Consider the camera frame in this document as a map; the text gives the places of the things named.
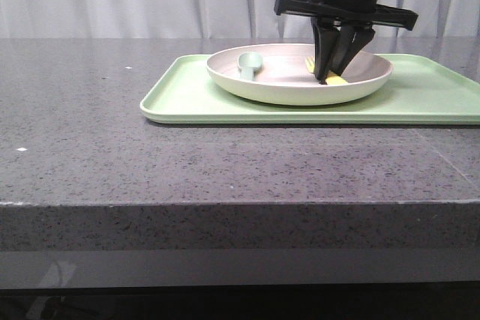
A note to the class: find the light green serving tray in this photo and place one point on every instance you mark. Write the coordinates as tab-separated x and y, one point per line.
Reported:
420	91

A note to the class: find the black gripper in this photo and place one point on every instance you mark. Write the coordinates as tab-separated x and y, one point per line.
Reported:
352	38

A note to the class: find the yellow plastic fork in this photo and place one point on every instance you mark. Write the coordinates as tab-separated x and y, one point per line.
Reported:
331	79

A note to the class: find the white round plate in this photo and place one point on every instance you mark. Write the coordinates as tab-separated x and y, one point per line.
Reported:
285	80

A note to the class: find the pale green plastic spoon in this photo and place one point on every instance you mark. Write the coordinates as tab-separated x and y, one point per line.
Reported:
248	64

